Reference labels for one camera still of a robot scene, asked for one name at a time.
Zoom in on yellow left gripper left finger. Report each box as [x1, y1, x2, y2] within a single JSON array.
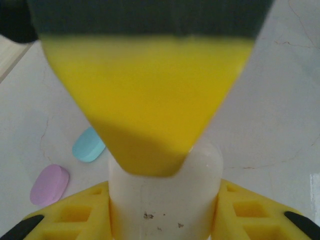
[[0, 180, 113, 240]]

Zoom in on pink earbud charging case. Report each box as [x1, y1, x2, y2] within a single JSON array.
[[29, 163, 71, 207]]

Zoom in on white earbud charging case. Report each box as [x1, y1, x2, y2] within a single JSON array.
[[107, 144, 224, 240]]

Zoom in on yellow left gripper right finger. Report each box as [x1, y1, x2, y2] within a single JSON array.
[[211, 179, 320, 240]]

